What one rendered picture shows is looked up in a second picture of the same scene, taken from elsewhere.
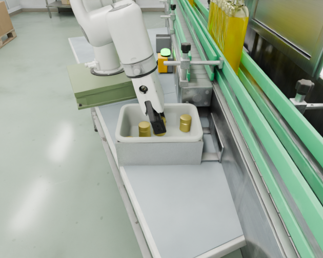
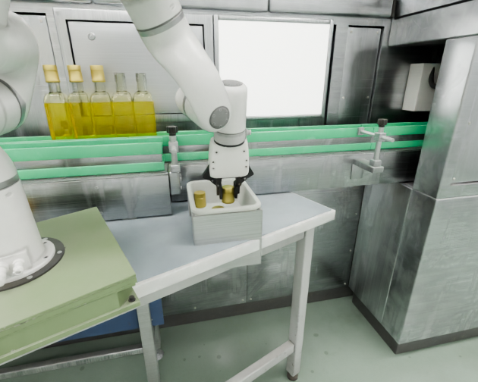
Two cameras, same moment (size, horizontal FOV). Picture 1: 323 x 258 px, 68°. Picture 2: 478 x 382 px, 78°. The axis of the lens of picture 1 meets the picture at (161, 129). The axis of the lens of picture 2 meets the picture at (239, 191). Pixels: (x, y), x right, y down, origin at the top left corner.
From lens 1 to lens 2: 0.99 m
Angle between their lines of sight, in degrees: 86
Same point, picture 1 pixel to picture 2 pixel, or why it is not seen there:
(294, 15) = (166, 94)
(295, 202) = (309, 140)
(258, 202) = (297, 159)
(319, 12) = not seen: hidden behind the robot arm
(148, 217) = (304, 217)
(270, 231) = (312, 158)
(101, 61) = (32, 242)
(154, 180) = (269, 219)
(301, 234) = (318, 145)
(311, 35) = not seen: hidden behind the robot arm
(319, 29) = not seen: hidden behind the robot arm
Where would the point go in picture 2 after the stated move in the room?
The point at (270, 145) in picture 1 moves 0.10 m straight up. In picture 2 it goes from (282, 135) to (284, 104)
